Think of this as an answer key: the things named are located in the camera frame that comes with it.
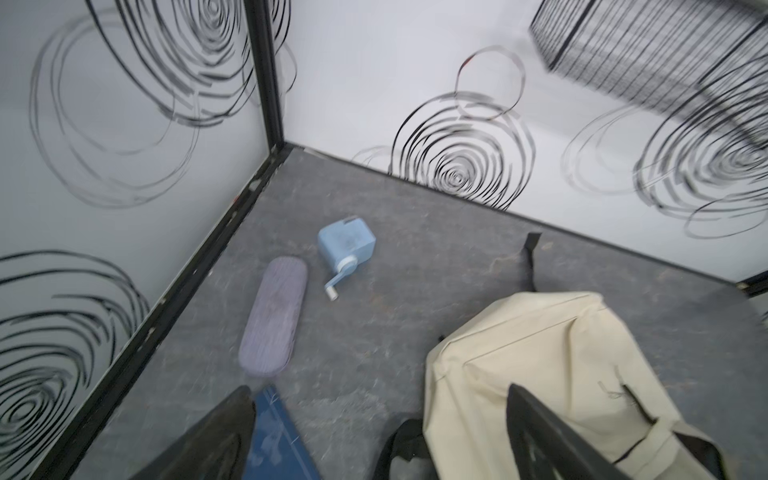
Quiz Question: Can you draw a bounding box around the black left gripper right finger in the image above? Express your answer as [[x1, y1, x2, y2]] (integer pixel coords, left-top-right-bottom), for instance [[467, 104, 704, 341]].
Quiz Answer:
[[506, 384, 627, 479]]

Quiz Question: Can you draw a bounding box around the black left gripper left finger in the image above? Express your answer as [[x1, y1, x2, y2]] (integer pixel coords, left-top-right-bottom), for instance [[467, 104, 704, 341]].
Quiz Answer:
[[133, 385, 257, 480]]

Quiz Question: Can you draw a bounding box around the dark blue book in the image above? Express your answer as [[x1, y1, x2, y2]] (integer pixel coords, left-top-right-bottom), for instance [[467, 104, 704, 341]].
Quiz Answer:
[[243, 385, 321, 480]]

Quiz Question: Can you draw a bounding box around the cream canvas backpack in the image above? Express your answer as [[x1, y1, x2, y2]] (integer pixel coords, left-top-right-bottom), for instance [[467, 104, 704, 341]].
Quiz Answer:
[[371, 232, 730, 480]]

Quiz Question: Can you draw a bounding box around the purple pencil case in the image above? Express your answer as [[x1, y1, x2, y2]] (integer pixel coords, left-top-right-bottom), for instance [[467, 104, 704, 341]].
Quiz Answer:
[[238, 256, 308, 378]]

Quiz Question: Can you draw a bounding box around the light blue pencil sharpener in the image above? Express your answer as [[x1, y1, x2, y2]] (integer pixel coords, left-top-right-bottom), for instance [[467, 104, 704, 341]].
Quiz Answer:
[[317, 216, 376, 301]]

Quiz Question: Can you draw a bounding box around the black wire basket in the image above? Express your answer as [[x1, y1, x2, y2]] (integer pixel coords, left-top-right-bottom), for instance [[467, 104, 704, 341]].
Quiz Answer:
[[529, 1, 767, 112]]

